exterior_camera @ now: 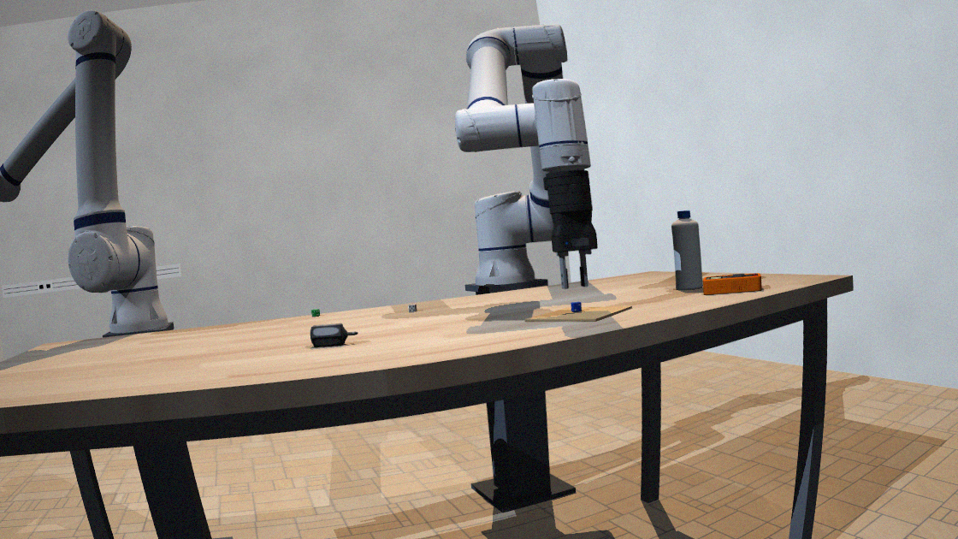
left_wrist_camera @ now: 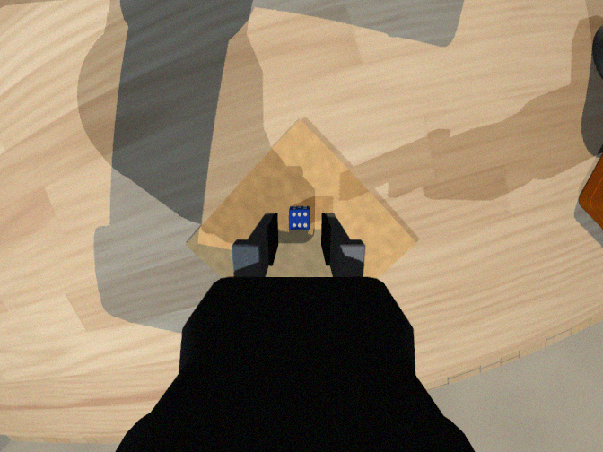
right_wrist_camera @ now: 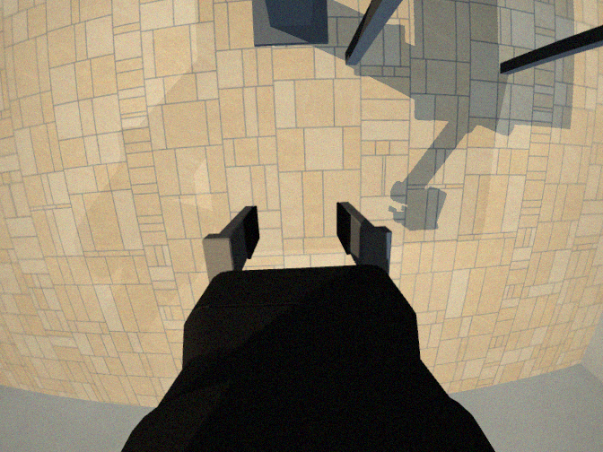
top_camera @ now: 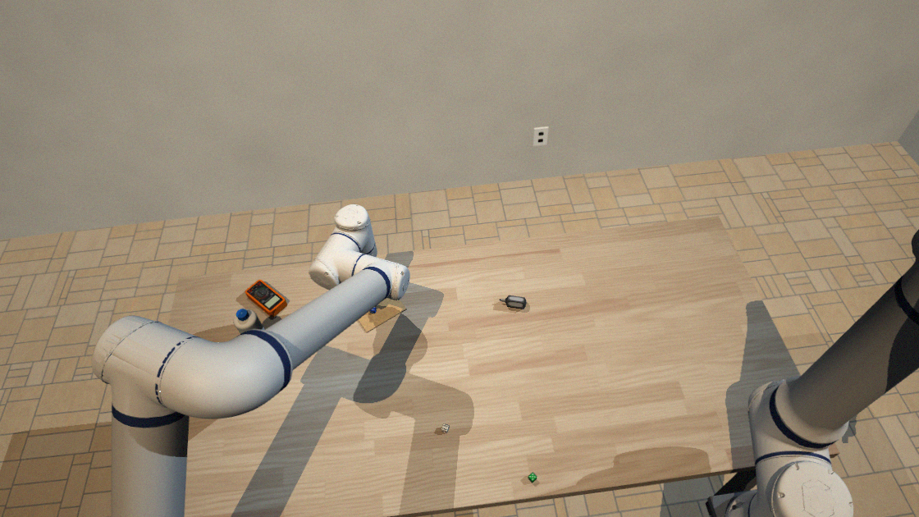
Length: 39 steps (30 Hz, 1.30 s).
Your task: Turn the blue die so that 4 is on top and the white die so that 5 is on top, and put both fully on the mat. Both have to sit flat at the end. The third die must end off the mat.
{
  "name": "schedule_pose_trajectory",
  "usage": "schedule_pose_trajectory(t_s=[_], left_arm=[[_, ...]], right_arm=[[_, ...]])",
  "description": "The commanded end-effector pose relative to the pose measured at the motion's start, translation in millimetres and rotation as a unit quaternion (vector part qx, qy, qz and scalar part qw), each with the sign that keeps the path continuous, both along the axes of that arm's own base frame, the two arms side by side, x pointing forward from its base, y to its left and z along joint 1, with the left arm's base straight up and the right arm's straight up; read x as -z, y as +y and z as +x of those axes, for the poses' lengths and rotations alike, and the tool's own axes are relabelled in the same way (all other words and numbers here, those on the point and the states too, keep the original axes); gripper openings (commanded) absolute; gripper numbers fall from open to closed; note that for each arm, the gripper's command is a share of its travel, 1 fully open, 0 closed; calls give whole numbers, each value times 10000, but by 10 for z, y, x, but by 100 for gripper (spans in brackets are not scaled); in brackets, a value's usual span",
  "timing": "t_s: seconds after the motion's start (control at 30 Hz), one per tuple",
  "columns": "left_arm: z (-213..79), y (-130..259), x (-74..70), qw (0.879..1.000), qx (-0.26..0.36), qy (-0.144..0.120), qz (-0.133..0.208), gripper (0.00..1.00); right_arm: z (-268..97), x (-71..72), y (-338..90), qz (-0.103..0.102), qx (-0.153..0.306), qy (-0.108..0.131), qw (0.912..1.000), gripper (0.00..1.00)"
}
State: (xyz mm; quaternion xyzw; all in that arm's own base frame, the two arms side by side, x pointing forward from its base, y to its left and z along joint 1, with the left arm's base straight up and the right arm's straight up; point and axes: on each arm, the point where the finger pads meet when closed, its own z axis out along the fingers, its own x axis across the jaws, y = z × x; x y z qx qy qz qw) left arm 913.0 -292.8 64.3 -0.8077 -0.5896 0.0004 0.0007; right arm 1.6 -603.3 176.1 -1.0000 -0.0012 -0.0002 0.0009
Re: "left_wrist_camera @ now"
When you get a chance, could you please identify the orange digital multimeter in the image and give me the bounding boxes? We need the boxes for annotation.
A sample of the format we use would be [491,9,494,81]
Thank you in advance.
[579,153,603,230]

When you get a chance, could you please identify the orange square mat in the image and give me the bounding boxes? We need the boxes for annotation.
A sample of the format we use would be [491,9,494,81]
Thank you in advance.
[186,120,416,278]

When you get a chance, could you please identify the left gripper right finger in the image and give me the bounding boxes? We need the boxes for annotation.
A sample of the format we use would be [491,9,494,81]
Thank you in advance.
[321,213,366,277]

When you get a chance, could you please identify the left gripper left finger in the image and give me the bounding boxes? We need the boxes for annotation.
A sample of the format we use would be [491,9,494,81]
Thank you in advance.
[232,213,278,277]

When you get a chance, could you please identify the grey plastic bottle with blue cap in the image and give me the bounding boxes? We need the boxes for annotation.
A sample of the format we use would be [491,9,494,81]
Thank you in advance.
[594,25,603,77]

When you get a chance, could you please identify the blue die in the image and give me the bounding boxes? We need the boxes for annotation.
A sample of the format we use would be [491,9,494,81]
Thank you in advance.
[289,206,310,230]

